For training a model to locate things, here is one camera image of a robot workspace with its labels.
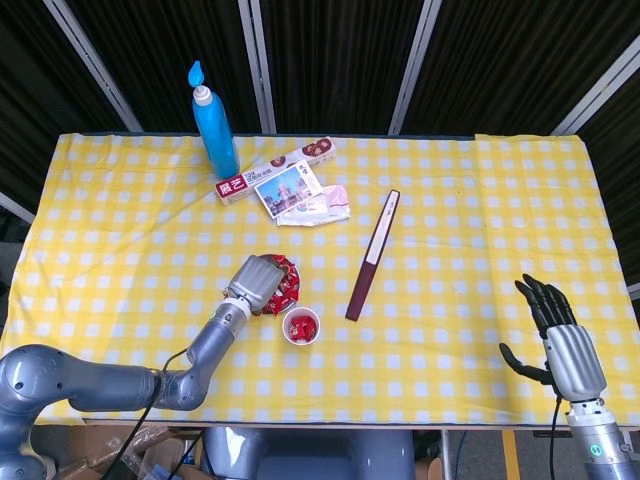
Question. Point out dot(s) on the long box with red label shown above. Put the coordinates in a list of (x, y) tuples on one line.
[(232, 189)]

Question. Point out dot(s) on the yellow checked tablecloth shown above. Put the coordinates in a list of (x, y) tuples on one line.
[(150, 225)]

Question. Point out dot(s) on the dark maroon long box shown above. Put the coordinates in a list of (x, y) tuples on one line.
[(365, 280)]

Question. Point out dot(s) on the white metal frame post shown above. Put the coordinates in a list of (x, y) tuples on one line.
[(95, 70), (15, 206), (414, 65), (595, 92), (257, 65)]

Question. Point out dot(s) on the metal table leg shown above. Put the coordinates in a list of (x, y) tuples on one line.
[(445, 455)]

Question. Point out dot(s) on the brown cardboard box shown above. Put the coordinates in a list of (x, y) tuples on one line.
[(75, 450)]

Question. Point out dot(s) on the white pink plastic packet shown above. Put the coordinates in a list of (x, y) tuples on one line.
[(325, 211)]

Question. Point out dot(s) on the silver metal plate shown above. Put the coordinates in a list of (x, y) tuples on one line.
[(267, 258)]

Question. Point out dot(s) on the blue squeeze bottle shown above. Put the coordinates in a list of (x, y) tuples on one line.
[(215, 135)]

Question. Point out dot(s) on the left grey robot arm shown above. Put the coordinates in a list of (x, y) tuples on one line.
[(100, 385)]

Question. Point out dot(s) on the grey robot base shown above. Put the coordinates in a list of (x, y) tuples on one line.
[(310, 455)]

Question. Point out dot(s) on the white paper cup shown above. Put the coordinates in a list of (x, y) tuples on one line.
[(285, 325)]

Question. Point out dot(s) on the building picture postcard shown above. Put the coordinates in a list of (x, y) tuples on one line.
[(280, 192)]

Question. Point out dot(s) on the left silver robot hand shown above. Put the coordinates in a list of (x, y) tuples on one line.
[(252, 282)]

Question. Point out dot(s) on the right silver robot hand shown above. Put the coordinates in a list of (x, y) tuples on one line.
[(575, 362)]

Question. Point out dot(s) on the clear plastic bag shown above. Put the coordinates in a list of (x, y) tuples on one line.
[(145, 457)]

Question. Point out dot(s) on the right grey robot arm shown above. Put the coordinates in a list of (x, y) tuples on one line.
[(602, 450)]

